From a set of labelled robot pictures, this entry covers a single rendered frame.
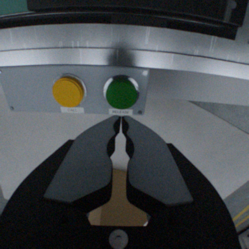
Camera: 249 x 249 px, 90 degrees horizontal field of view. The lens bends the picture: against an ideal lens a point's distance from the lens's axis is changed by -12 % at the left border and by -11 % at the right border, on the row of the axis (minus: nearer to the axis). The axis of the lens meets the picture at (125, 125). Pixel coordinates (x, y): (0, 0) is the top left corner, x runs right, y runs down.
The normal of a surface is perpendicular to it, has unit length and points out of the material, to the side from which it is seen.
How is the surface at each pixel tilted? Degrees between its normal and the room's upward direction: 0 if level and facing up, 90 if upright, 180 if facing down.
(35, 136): 0
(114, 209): 90
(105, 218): 90
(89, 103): 0
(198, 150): 0
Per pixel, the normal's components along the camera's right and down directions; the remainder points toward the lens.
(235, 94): 0.01, 0.54
